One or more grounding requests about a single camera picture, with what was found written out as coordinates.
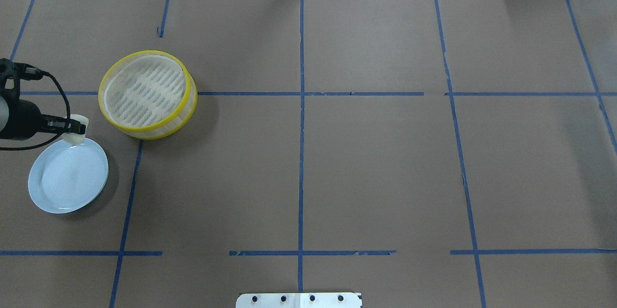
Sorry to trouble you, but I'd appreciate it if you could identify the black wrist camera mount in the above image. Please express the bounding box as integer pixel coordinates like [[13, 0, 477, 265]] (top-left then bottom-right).
[[0, 58, 49, 102]]

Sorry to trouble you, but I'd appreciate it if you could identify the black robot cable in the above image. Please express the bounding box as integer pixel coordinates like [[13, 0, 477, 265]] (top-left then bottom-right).
[[0, 71, 72, 150]]

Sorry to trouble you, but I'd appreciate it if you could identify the yellow bamboo steamer basket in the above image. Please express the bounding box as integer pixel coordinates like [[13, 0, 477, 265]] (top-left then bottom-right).
[[98, 50, 198, 140]]

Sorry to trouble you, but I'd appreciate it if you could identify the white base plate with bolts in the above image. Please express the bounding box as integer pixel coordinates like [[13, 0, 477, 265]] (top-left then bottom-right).
[[235, 292, 363, 308]]

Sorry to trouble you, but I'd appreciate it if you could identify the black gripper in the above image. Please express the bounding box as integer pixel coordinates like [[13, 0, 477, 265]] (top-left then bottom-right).
[[7, 100, 86, 140]]

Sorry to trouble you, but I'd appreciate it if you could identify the white steamed bun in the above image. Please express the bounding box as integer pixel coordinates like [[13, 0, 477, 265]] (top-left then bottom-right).
[[60, 113, 90, 146]]

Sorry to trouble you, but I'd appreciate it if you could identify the light blue plate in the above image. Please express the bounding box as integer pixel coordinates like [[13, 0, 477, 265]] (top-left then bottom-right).
[[28, 138, 109, 214]]

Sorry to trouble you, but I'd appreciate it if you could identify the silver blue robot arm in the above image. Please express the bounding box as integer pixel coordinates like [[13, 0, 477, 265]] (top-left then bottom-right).
[[0, 96, 90, 141]]

